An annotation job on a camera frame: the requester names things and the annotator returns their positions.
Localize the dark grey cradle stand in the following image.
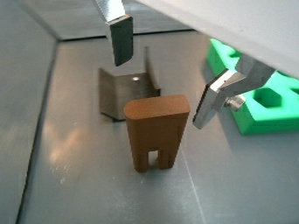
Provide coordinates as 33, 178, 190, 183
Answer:
97, 46, 161, 122

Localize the green foam shape fixture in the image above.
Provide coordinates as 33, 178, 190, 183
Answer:
206, 38, 299, 135

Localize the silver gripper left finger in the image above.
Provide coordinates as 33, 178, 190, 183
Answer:
94, 0, 133, 67

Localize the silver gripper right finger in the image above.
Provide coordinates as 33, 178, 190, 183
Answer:
192, 54, 275, 129

